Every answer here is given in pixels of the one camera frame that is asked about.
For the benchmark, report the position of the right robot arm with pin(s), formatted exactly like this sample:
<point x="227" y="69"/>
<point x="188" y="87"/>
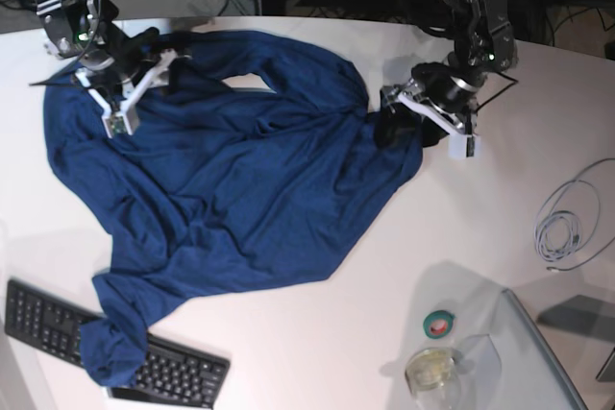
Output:
<point x="72" y="26"/>

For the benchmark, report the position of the clear tape dispenser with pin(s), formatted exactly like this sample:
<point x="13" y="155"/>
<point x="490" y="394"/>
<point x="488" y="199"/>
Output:
<point x="432" y="379"/>

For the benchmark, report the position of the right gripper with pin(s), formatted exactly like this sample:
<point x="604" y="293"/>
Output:
<point x="111" y="68"/>

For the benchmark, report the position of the black computer keyboard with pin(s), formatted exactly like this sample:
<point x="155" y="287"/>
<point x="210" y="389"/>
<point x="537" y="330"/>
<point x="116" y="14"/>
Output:
<point x="171" y="374"/>

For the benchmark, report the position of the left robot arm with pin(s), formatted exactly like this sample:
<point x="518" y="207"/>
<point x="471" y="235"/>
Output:
<point x="480" y="31"/>

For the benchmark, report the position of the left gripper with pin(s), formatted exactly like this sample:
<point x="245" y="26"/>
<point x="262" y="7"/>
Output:
<point x="450" y="89"/>

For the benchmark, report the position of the dark blue t-shirt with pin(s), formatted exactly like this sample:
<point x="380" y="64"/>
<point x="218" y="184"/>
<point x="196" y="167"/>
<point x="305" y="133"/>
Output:
<point x="265" y="174"/>

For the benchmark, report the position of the green tape roll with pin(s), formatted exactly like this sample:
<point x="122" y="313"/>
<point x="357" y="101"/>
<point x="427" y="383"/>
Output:
<point x="438" y="324"/>

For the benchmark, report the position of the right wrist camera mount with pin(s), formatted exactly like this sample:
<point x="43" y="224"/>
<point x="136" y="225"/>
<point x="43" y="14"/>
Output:
<point x="119" y="113"/>

